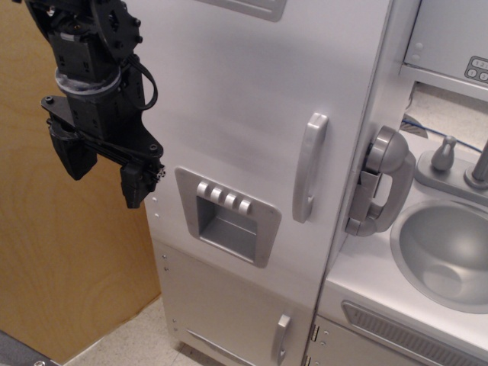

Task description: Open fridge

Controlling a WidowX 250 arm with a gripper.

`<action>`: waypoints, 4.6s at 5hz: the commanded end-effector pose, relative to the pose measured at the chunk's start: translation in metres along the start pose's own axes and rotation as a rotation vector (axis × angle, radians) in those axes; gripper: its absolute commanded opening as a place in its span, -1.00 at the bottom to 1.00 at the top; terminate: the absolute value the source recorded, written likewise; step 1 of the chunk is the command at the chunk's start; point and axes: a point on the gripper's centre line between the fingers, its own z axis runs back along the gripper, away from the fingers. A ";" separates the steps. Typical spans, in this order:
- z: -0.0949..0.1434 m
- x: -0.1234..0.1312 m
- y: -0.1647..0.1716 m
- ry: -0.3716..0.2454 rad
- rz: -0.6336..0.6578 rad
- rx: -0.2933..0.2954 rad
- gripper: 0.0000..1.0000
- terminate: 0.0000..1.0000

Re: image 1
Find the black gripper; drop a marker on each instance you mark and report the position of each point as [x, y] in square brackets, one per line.
[111, 126]

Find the silver toy fridge door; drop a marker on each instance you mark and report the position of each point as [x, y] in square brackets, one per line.
[235, 95]

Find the grey fridge door handle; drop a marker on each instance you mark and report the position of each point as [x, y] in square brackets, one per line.
[313, 138]

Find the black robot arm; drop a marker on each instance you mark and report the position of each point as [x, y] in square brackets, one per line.
[101, 79]

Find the wooden board panel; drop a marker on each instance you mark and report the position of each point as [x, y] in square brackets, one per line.
[75, 261]

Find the grey ice dispenser panel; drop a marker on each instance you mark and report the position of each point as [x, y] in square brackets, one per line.
[228, 219]

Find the silver lower freezer door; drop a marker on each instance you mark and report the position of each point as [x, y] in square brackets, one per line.
[223, 316]

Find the silver door hinge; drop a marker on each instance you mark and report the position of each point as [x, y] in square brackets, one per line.
[314, 333]

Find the grey toy telephone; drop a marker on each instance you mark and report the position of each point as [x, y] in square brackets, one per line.
[383, 184]

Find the grey toy faucet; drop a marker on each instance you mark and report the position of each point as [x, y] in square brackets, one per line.
[442, 171]

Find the grey toy sink basin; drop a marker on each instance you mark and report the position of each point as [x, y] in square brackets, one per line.
[440, 247]

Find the grey toy microwave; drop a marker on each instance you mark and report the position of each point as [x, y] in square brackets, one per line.
[448, 47]

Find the grey oven vent panel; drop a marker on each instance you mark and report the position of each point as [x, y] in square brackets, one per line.
[406, 338]

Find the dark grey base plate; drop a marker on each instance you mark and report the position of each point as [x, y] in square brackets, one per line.
[14, 352]

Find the grey lower door handle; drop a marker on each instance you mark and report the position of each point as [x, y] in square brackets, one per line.
[278, 351]

